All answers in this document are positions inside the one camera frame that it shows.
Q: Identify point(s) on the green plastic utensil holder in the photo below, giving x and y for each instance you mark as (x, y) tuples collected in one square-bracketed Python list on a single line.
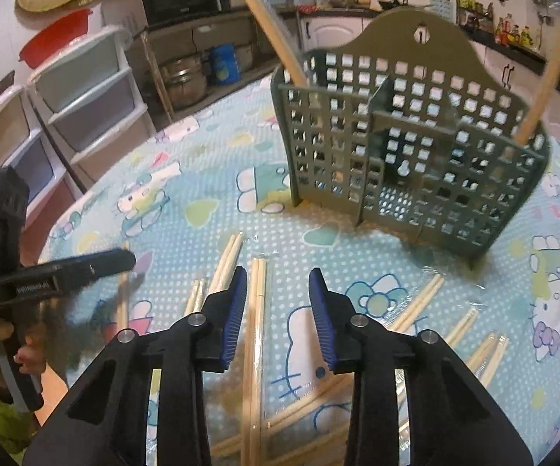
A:
[(386, 39)]

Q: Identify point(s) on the pile of wooden chopsticks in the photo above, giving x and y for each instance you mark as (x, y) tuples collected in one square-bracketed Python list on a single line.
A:
[(259, 301)]

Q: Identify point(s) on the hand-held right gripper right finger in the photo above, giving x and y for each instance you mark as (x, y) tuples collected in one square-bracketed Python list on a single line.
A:
[(323, 320)]

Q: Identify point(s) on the dark kitchen counter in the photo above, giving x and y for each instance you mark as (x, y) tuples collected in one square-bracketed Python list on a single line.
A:
[(513, 48)]

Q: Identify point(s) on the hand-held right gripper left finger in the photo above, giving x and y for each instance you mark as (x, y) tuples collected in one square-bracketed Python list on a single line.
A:
[(233, 320)]

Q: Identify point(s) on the white drawer unit beige drawers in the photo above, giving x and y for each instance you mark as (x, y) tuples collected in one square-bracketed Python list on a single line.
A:
[(3, 136)]

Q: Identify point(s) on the wooden chopstick pair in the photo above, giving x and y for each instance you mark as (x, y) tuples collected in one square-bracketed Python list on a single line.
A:
[(270, 29), (547, 87)]

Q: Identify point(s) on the white kitchen cabinets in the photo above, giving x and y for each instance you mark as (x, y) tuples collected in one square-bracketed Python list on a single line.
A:
[(333, 31)]

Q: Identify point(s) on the red plastic basin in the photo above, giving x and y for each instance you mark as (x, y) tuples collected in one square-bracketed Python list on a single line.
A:
[(54, 36)]

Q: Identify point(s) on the white drawer unit grey drawers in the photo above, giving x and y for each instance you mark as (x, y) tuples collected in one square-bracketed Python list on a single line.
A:
[(90, 102)]

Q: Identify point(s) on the cartoon printed tablecloth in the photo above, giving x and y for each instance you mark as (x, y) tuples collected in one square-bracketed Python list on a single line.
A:
[(221, 194)]

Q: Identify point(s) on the steel cooking pot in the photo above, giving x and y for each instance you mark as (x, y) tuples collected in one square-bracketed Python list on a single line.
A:
[(182, 82)]

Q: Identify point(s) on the row of seasoning bottles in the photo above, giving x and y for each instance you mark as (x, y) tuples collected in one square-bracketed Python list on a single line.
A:
[(498, 24)]

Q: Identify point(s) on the wooden storage rack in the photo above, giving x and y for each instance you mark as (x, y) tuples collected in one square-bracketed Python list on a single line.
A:
[(163, 36)]

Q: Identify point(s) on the blue plastic container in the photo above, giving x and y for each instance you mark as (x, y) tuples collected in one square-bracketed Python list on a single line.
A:
[(224, 63)]

